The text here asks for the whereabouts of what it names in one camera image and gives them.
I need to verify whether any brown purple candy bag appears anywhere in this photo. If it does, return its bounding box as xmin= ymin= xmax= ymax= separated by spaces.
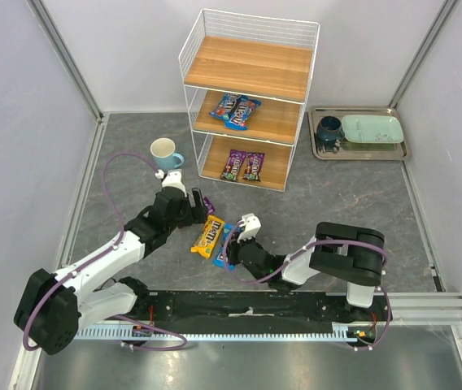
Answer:
xmin=203 ymin=197 xmax=215 ymax=215

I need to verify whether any light blue candy bag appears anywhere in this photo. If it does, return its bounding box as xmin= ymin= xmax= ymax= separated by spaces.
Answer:
xmin=224 ymin=97 xmax=262 ymax=131
xmin=212 ymin=223 xmax=233 ymax=268

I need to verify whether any yellow candy bag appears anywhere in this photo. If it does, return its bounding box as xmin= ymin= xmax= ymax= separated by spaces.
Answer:
xmin=190 ymin=215 xmax=224 ymax=258

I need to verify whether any dark blue candy bag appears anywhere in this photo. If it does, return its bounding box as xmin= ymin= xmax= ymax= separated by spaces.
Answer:
xmin=209 ymin=93 xmax=242 ymax=120

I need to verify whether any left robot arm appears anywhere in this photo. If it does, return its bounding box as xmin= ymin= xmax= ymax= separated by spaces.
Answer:
xmin=14 ymin=187 xmax=208 ymax=355

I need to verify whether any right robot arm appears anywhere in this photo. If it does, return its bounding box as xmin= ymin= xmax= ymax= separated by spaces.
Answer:
xmin=222 ymin=215 xmax=388 ymax=309

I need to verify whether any light blue mug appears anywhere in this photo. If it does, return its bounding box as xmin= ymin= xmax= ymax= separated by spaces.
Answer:
xmin=150 ymin=137 xmax=185 ymax=171

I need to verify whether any dark blue cup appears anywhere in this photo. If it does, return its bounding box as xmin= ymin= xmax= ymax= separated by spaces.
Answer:
xmin=316 ymin=115 xmax=344 ymax=142

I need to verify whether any metal serving tray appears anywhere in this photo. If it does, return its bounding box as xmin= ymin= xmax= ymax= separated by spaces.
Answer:
xmin=308 ymin=106 xmax=408 ymax=161

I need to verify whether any mint green divided plate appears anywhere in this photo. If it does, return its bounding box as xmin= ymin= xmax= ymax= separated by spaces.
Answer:
xmin=341 ymin=115 xmax=404 ymax=144

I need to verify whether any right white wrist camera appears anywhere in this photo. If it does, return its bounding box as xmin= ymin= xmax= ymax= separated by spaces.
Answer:
xmin=237 ymin=213 xmax=261 ymax=242

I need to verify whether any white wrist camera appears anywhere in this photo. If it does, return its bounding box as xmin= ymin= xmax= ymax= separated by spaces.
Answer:
xmin=237 ymin=213 xmax=261 ymax=242
xmin=155 ymin=169 xmax=187 ymax=196

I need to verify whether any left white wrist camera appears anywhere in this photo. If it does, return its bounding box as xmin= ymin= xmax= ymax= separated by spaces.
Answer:
xmin=155 ymin=169 xmax=187 ymax=196

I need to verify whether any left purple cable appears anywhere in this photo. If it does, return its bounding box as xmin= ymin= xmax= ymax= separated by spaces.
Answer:
xmin=23 ymin=151 xmax=188 ymax=352

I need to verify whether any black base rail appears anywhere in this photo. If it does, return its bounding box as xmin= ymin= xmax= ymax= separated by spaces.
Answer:
xmin=126 ymin=291 xmax=387 ymax=326

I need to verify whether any grey slotted cable duct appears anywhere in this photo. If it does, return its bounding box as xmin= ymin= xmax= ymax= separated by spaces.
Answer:
xmin=76 ymin=317 xmax=358 ymax=342

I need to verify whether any white wire wooden shelf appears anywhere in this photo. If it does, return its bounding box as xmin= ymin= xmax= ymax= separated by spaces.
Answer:
xmin=179 ymin=9 xmax=320 ymax=191

